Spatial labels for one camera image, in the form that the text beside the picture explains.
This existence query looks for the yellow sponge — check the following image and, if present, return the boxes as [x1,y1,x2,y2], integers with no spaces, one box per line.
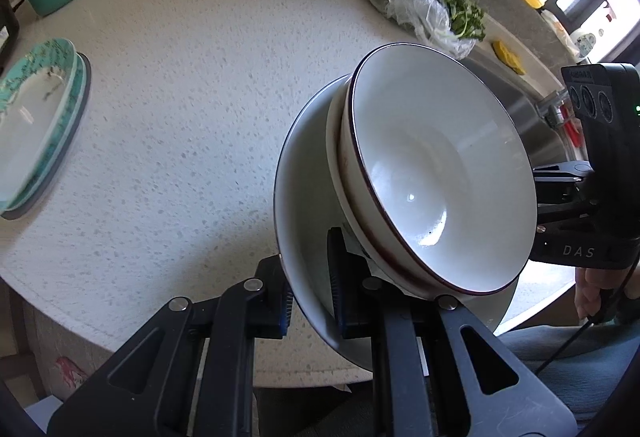
[491,39,529,76]

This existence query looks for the person's grey trousers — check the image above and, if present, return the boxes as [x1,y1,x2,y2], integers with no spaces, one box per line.
[500,312,634,423]

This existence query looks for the steel faucet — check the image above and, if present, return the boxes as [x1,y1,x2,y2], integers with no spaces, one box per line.
[534,89,572,128]

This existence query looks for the white soap dish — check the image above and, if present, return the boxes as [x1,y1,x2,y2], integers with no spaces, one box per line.
[540,9,577,54]

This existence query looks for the plastic bag of greens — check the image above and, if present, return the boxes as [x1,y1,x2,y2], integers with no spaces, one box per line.
[362,0,487,60]

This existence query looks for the large white bowl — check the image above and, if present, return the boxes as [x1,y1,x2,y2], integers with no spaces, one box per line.
[273,74,521,373]

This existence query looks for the dark rimmed white bowl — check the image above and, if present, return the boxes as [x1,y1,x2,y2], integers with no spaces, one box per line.
[337,43,539,294]

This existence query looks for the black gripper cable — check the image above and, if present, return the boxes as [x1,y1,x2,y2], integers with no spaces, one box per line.
[535,262,640,375]

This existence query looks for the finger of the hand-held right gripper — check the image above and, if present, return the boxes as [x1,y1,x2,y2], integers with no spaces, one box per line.
[536,198,599,224]
[531,159,597,184]

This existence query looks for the person's right hand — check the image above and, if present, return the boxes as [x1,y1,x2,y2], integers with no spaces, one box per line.
[574,266,615,324]

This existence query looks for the teal floral plate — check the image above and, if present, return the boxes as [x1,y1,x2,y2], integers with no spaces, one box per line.
[0,51,87,214]
[0,38,79,204]

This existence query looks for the grey rimmed plate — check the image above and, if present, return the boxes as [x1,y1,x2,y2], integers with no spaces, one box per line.
[0,53,93,221]

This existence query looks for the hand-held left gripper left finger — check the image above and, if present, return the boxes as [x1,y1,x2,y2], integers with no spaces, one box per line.
[47,256,294,437]

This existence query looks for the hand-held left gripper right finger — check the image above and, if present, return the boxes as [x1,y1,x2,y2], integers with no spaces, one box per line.
[327,227,573,437]

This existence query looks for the white dish soap bottle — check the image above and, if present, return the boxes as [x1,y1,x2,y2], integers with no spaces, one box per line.
[570,27,602,64]

